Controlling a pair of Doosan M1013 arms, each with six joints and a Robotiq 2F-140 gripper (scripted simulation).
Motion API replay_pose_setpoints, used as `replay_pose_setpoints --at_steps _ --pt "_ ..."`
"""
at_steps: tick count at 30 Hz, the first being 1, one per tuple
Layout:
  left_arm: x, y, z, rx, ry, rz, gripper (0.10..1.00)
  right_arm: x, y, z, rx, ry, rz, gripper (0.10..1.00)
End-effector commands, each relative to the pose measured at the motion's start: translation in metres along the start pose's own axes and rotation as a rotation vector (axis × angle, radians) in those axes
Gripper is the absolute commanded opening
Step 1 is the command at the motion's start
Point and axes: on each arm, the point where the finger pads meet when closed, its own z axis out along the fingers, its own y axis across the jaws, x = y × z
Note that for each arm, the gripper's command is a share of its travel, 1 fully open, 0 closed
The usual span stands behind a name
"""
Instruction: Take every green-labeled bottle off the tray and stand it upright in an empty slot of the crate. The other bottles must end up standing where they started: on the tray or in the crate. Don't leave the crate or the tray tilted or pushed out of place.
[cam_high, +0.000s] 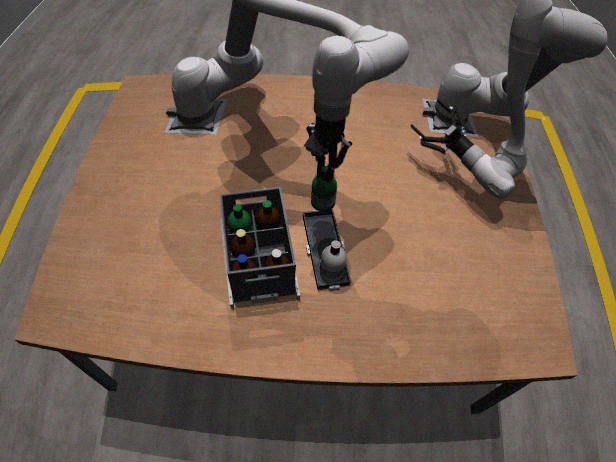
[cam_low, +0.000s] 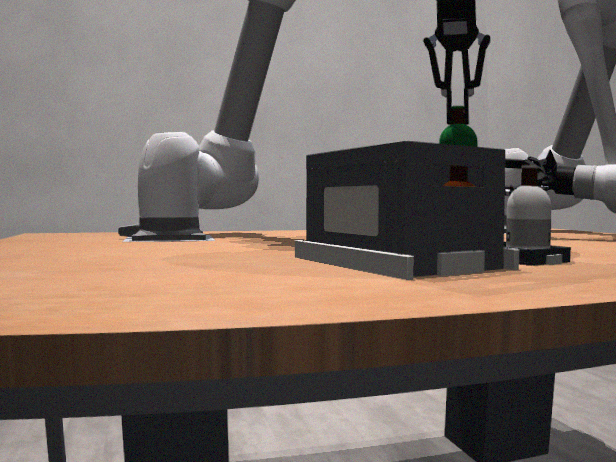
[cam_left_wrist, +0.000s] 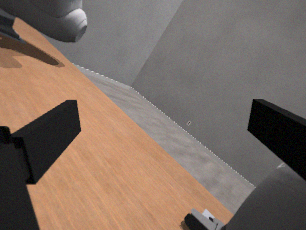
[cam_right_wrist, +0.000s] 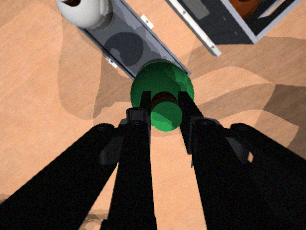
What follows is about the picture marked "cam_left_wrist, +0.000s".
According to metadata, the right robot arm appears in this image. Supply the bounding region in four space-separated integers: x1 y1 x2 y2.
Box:
0 0 87 43

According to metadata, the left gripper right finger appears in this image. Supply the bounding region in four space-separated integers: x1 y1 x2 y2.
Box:
247 99 306 181

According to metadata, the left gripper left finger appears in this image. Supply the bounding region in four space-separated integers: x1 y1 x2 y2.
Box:
0 100 81 230

